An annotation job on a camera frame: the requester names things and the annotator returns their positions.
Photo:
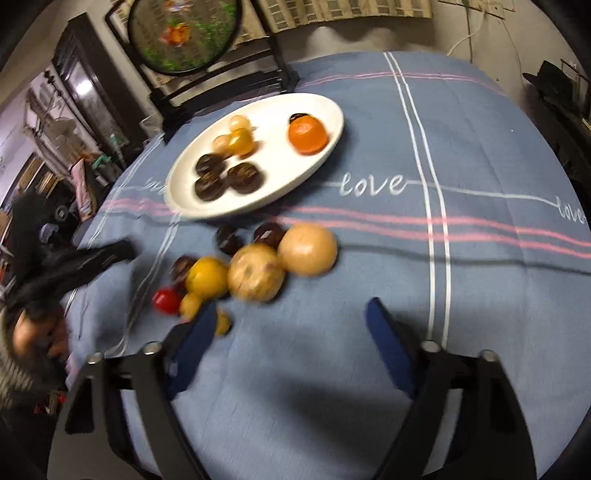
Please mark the white round plate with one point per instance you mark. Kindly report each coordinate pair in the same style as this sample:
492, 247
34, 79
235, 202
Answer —
272, 157

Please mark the black hat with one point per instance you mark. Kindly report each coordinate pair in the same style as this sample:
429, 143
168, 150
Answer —
549, 81

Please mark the red cherry tomato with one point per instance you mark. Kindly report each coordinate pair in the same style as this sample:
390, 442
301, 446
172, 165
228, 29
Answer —
167, 300

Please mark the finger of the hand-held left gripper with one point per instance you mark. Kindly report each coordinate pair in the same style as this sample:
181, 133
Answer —
92, 261

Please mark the dark wooden cabinet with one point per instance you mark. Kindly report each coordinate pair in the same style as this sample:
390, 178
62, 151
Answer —
87, 78

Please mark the blue striped tablecloth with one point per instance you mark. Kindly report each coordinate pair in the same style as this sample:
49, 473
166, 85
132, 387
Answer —
461, 323

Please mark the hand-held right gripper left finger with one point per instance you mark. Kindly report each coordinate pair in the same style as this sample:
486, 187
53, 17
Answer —
194, 350

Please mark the pale cream longan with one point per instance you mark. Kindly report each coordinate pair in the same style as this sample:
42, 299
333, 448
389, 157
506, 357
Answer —
240, 122

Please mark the pink cloth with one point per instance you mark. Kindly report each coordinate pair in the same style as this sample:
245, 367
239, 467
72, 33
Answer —
83, 184

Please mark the round goldfish screen black stand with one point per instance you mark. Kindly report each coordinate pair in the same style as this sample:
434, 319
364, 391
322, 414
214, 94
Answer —
184, 41

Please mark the person's left hand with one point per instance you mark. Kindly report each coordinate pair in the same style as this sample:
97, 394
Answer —
27, 337

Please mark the yellow orange tomato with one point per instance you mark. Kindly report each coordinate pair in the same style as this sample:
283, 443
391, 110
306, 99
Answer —
243, 141

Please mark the beige checked curtain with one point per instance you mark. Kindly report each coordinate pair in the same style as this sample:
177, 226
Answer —
346, 9

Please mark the dark water chestnut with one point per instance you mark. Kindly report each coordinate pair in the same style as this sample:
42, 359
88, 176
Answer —
207, 187
210, 164
181, 266
244, 177

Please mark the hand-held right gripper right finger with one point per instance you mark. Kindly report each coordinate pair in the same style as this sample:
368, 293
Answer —
390, 350

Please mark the large tan longan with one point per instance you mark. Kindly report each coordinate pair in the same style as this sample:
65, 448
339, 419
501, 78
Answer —
307, 249
256, 272

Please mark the orange mandarin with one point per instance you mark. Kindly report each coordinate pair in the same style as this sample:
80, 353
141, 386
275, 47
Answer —
307, 134

